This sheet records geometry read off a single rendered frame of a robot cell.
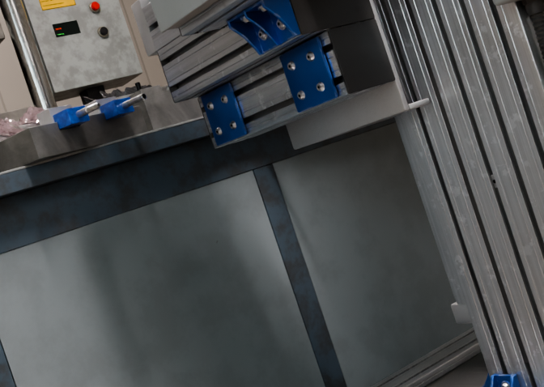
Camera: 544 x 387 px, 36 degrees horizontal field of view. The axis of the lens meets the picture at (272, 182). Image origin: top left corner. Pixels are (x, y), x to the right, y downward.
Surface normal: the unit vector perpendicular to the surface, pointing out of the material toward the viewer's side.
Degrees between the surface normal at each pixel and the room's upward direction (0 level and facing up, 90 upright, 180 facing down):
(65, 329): 90
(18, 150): 90
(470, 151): 90
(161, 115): 90
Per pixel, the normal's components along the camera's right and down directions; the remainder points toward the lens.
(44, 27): 0.54, -0.17
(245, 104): -0.77, 0.27
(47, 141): 0.75, -0.24
